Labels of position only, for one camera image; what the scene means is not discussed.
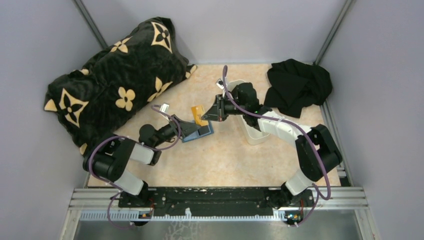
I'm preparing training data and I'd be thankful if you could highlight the blue leather card holder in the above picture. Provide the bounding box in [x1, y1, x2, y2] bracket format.
[182, 121, 214, 143]

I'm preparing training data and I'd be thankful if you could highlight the gold credit card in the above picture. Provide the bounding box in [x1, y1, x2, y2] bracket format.
[191, 104, 209, 127]

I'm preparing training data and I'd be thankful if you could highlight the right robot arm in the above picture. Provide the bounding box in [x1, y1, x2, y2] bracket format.
[201, 79, 342, 196]

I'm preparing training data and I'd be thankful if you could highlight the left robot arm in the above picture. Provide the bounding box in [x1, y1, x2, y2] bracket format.
[82, 114, 201, 197]

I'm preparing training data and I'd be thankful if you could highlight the black credit card in holder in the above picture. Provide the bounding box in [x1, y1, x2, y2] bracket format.
[197, 125, 213, 137]

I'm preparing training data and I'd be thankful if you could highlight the white oblong plastic bin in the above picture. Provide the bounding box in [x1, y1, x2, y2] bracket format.
[227, 79, 270, 146]

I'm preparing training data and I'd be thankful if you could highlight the black cloth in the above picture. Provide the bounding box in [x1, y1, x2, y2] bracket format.
[263, 58, 333, 118]

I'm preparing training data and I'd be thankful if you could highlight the black flower-patterned pillow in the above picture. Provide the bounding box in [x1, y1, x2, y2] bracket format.
[44, 16, 197, 156]

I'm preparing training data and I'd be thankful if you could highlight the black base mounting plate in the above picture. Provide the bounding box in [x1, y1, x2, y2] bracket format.
[118, 187, 314, 217]

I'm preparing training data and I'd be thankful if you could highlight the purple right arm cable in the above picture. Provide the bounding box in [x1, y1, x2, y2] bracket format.
[221, 65, 332, 228]

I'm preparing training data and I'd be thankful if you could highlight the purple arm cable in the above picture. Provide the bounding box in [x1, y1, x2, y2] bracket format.
[221, 65, 332, 228]
[86, 104, 183, 229]

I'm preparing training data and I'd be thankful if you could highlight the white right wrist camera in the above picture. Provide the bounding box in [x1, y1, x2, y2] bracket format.
[215, 78, 225, 90]

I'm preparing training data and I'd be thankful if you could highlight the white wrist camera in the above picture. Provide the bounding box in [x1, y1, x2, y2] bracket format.
[159, 103, 170, 114]
[215, 78, 225, 90]

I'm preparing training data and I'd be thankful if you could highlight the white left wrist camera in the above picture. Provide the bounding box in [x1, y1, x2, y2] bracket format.
[159, 103, 170, 114]

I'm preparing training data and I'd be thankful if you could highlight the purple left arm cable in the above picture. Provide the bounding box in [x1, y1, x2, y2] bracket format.
[86, 104, 183, 229]

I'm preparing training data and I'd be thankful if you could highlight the aluminium front rail frame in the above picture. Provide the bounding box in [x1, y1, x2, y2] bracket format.
[60, 186, 380, 240]

